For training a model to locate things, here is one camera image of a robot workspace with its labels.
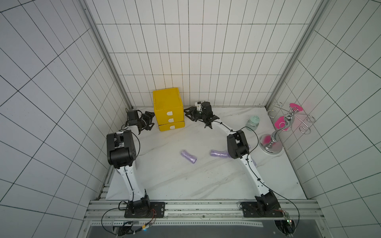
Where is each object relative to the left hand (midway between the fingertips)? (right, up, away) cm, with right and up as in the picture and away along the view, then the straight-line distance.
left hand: (156, 117), depth 102 cm
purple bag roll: (+23, -25, -12) cm, 36 cm away
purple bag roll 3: (+64, -28, -13) cm, 71 cm away
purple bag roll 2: (+42, -23, -12) cm, 50 cm away
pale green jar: (+68, -4, -1) cm, 68 cm away
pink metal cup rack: (+79, -18, -6) cm, 81 cm away
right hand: (+21, +7, +3) cm, 23 cm away
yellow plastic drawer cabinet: (+11, +5, -10) cm, 16 cm away
